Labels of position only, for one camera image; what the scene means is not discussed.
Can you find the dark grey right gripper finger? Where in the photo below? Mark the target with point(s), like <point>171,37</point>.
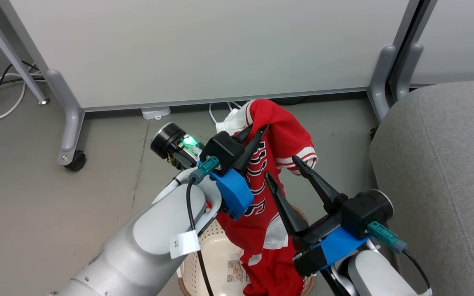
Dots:
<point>319,185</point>
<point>288,209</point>

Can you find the large white partition panel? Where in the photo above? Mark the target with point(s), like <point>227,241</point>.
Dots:
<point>204,45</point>

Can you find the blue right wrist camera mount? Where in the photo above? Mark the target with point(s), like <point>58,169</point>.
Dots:
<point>338,246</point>

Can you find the cream perforated laundry basket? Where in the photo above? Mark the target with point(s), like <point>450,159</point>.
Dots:
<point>214,255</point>

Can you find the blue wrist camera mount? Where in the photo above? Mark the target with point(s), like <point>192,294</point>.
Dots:
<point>233,193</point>
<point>338,246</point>

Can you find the grey partition foot with caster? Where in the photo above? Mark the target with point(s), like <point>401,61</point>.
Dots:
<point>70,119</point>

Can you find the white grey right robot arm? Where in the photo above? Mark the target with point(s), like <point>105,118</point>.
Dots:
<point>375,275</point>

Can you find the narrow white partition panel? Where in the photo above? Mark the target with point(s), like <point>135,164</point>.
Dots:
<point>459,37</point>

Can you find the grey metal table leg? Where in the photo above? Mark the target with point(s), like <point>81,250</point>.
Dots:
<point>15,53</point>

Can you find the grey fabric sofa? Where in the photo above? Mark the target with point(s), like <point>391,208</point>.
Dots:
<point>447,176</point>

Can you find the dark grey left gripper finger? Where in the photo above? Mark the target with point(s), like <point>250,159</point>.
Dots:
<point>249,150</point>
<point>245,132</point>

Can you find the small black caster wheel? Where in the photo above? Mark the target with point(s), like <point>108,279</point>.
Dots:
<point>372,133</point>

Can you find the red basketball jersey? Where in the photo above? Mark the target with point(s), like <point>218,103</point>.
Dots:
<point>276,135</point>

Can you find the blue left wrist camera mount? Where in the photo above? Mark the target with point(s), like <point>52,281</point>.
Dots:
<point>233,193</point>

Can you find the printed basket label sticker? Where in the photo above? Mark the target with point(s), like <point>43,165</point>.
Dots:
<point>238,271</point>

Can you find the white power adapter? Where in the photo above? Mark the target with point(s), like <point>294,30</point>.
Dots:
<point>155,112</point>

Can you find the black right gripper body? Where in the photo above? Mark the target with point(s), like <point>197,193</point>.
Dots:
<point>364,211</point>

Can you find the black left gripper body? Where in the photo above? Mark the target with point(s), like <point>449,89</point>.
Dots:
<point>220,150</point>

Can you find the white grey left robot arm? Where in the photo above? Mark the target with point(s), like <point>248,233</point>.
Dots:
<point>138,246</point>

